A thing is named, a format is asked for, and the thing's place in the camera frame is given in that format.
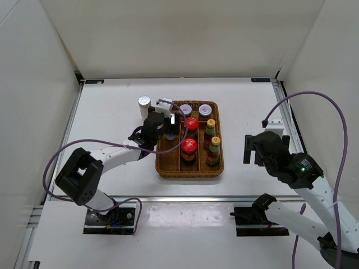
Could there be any white-lid paste jar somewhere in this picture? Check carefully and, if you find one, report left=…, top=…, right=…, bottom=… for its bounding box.
left=199, top=104, right=212, bottom=121
left=178, top=104, right=192, bottom=121

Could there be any red-lid sauce jar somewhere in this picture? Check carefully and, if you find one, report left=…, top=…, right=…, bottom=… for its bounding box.
left=181, top=138, right=198, bottom=165
left=184, top=117, right=199, bottom=140

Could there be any silver-lid spice jar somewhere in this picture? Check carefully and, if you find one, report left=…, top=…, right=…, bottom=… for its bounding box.
left=138, top=95, right=151, bottom=120
left=165, top=134, right=177, bottom=141

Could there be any yellow-cap sauce bottle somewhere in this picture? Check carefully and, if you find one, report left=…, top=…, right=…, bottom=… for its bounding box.
left=206, top=136, right=220, bottom=166
left=203, top=119, right=216, bottom=150

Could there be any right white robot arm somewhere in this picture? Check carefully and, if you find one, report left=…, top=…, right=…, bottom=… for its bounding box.
left=243, top=131, right=358, bottom=268

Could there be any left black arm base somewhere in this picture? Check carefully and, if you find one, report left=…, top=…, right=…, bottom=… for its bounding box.
left=82, top=203, right=137, bottom=235

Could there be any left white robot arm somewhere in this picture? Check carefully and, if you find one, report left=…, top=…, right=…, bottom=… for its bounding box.
left=55, top=99, right=181, bottom=224

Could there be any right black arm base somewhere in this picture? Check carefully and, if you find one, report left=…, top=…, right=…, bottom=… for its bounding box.
left=229, top=207, right=289, bottom=237

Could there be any brown wicker divided basket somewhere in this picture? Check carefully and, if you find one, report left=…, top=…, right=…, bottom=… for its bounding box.
left=155, top=100, right=224, bottom=178

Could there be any right dark table label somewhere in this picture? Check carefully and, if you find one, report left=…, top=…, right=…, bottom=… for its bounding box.
left=251, top=78, right=271, bottom=83

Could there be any dark table label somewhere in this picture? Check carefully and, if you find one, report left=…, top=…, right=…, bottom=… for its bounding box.
left=251, top=78, right=271, bottom=83
left=85, top=80, right=104, bottom=85

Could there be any left dark table label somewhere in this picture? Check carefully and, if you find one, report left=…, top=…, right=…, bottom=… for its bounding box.
left=85, top=80, right=104, bottom=85

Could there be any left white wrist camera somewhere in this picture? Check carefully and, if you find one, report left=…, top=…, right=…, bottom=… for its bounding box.
left=154, top=98, right=173, bottom=118

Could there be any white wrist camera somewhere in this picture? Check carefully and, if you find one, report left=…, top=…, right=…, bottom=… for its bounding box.
left=262, top=118, right=284, bottom=137
left=154, top=98, right=173, bottom=118

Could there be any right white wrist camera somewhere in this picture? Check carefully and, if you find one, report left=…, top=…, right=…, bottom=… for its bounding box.
left=262, top=118, right=284, bottom=137

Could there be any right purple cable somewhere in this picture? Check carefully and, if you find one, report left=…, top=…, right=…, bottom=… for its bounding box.
left=261, top=91, right=349, bottom=269

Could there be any purple cable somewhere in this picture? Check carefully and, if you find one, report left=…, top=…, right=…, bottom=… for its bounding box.
left=261, top=91, right=349, bottom=269
left=43, top=98, right=189, bottom=235

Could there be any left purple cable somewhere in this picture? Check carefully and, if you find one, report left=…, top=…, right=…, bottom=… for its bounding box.
left=43, top=98, right=189, bottom=235

